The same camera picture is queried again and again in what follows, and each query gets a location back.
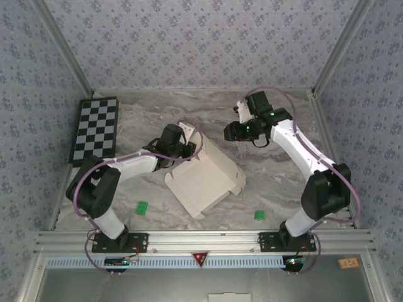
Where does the brown printed tag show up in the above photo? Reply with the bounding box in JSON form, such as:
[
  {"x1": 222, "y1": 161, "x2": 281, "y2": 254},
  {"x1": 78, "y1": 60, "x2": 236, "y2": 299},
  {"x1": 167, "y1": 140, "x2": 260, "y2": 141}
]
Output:
[{"x1": 338, "y1": 257, "x2": 358, "y2": 271}]

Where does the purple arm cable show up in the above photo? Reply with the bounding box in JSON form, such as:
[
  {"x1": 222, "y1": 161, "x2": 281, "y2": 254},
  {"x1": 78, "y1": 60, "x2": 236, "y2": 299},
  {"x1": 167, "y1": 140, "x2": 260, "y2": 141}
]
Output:
[
  {"x1": 72, "y1": 120, "x2": 205, "y2": 277},
  {"x1": 244, "y1": 86, "x2": 362, "y2": 277}
]

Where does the red triangle sign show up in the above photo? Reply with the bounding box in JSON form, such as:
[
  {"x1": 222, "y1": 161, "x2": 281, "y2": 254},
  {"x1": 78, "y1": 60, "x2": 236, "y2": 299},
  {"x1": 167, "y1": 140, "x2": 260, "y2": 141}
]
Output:
[{"x1": 191, "y1": 250, "x2": 210, "y2": 269}]

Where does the black grey checkerboard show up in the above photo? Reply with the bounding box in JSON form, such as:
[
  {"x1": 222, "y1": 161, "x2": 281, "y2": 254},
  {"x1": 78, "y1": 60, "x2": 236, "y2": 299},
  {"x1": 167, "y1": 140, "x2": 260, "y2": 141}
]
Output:
[{"x1": 68, "y1": 96, "x2": 120, "y2": 168}]

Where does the white lavender paper box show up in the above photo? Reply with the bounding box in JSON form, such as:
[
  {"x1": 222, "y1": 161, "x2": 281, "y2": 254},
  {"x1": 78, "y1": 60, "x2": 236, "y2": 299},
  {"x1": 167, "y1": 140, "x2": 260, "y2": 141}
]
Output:
[{"x1": 163, "y1": 125, "x2": 247, "y2": 220}]

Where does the aluminium frame post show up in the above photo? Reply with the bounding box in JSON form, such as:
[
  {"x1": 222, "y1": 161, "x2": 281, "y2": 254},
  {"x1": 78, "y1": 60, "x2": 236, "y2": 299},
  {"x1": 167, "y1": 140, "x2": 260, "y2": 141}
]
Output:
[
  {"x1": 310, "y1": 0, "x2": 375, "y2": 97},
  {"x1": 31, "y1": 0, "x2": 95, "y2": 98}
]

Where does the long aluminium base rail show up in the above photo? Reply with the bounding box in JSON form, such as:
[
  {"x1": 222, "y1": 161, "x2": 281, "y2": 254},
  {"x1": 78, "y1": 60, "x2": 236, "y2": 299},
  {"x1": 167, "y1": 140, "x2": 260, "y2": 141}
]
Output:
[{"x1": 34, "y1": 229, "x2": 377, "y2": 254}]

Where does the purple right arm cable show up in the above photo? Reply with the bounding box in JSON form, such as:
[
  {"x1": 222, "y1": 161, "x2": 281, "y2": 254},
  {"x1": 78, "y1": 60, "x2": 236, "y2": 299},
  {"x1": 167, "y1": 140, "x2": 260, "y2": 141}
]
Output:
[{"x1": 244, "y1": 86, "x2": 362, "y2": 277}]

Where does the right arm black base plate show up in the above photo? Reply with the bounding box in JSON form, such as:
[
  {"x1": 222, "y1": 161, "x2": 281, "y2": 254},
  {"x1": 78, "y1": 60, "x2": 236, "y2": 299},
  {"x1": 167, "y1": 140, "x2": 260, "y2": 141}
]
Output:
[{"x1": 258, "y1": 232, "x2": 317, "y2": 254}]

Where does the aluminium side rail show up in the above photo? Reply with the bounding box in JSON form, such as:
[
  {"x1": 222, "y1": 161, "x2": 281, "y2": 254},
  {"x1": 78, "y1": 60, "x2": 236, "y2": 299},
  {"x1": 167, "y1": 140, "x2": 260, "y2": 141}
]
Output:
[
  {"x1": 307, "y1": 91, "x2": 361, "y2": 230},
  {"x1": 48, "y1": 91, "x2": 97, "y2": 232}
]

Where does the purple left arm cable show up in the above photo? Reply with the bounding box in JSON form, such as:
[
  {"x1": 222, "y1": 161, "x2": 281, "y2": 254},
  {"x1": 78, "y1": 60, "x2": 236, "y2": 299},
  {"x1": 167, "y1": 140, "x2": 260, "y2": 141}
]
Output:
[{"x1": 72, "y1": 120, "x2": 205, "y2": 277}]

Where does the slotted grey cable duct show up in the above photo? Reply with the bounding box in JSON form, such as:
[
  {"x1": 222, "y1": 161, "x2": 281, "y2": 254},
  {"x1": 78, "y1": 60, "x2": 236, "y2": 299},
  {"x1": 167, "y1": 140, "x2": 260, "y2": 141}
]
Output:
[{"x1": 45, "y1": 255, "x2": 303, "y2": 270}]

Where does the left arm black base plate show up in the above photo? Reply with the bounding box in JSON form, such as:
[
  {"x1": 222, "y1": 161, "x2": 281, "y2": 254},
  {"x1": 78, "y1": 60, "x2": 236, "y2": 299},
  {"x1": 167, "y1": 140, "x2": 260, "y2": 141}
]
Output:
[{"x1": 91, "y1": 232, "x2": 149, "y2": 254}]

